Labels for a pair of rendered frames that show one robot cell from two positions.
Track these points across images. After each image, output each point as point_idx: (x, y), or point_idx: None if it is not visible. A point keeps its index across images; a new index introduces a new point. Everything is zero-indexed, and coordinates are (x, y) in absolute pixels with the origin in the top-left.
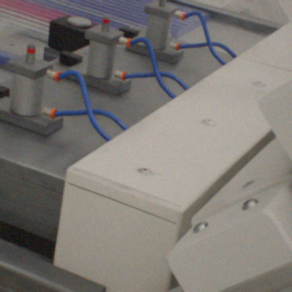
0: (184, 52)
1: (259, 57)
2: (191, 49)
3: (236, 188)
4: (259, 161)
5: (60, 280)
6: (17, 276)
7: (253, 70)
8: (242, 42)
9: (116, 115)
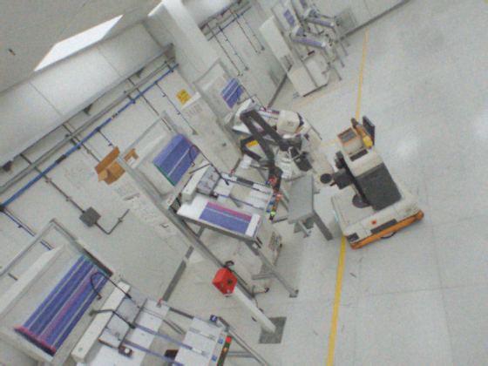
0: (203, 186)
1: (196, 181)
2: (202, 187)
3: (200, 158)
4: (199, 161)
5: None
6: None
7: (197, 179)
8: (193, 212)
9: (208, 173)
